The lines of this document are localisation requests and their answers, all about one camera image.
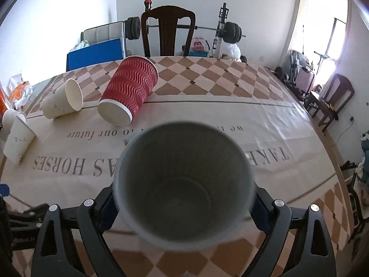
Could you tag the small black dumbbell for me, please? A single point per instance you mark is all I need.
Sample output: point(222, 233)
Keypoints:
point(281, 73)

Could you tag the grey padded headboard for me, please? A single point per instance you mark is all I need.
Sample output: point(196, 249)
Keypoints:
point(101, 31)

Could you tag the red and white plastic bag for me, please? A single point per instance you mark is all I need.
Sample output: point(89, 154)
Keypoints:
point(199, 46)

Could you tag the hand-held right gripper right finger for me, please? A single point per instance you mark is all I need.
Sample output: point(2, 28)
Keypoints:
point(261, 214)

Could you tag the orange plastic bag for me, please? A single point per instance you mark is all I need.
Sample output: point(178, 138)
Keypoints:
point(20, 91)

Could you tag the window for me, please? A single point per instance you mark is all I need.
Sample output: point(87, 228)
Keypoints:
point(337, 40)

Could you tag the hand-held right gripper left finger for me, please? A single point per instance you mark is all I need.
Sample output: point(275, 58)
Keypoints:
point(108, 214)

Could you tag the checked printed tablecloth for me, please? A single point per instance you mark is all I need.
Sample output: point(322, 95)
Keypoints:
point(201, 112)

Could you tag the white paper cup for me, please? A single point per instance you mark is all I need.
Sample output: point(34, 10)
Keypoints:
point(18, 142)
point(10, 118)
point(54, 104)

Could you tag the black barbell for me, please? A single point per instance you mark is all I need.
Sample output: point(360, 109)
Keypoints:
point(232, 31)

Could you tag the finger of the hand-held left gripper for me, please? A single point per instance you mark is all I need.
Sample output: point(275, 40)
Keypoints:
point(4, 190)

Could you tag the grey paper cup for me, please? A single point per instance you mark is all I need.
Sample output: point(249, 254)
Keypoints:
point(184, 164)

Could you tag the pink suitcase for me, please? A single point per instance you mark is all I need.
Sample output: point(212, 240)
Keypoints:
point(305, 78)

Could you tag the red ripple paper cup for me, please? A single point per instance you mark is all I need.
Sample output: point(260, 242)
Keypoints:
point(129, 86)

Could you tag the blue board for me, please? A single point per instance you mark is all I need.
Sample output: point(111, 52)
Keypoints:
point(95, 54)

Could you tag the dark wooden chair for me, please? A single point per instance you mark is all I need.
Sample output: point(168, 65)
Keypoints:
point(343, 88)
point(168, 28)

